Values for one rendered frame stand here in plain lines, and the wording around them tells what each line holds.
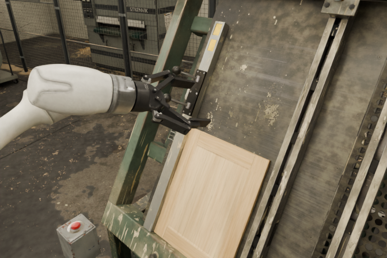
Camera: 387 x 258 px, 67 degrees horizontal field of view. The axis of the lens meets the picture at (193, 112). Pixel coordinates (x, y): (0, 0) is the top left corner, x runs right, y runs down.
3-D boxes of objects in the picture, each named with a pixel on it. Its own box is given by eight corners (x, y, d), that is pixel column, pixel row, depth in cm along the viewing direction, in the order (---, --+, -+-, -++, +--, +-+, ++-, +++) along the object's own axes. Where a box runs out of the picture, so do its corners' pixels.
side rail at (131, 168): (124, 198, 152) (107, 200, 143) (196, -5, 147) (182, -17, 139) (132, 203, 149) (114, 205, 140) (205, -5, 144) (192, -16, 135)
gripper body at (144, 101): (139, 100, 66) (174, 103, 71) (131, 72, 70) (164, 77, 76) (126, 119, 70) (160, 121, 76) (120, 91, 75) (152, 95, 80)
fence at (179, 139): (148, 224, 133) (142, 226, 129) (220, 24, 129) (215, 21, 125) (156, 230, 130) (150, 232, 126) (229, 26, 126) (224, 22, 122)
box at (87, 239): (64, 256, 133) (55, 228, 125) (87, 239, 141) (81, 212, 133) (78, 272, 126) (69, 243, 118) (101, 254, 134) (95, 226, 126)
